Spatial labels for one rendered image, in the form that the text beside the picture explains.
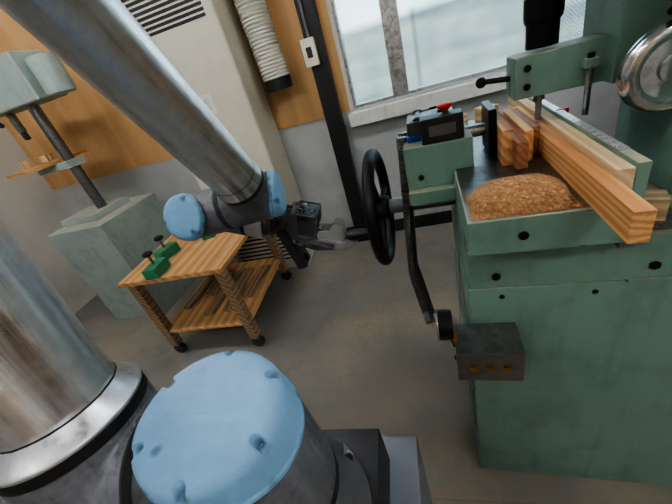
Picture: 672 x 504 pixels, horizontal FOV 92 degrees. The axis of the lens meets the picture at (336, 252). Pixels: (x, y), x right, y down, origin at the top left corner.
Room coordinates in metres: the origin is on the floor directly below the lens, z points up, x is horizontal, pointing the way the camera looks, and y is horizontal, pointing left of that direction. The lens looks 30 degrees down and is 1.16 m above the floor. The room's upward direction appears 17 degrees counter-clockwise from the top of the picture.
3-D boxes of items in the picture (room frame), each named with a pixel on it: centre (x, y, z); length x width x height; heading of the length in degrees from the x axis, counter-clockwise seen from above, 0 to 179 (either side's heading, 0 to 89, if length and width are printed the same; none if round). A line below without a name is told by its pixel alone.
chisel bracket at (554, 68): (0.61, -0.48, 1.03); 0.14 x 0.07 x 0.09; 69
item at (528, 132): (0.64, -0.43, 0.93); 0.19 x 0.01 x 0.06; 159
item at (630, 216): (0.52, -0.42, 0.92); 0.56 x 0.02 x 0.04; 159
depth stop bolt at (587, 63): (0.55, -0.50, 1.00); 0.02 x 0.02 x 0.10; 69
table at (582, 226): (0.66, -0.36, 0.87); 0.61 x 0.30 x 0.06; 159
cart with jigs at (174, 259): (1.63, 0.67, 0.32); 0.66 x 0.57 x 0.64; 163
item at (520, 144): (0.64, -0.41, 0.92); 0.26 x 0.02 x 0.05; 159
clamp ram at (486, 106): (0.66, -0.35, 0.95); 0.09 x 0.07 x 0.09; 159
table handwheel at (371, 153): (0.71, -0.21, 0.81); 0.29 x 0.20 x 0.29; 159
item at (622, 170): (0.61, -0.48, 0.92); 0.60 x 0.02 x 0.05; 159
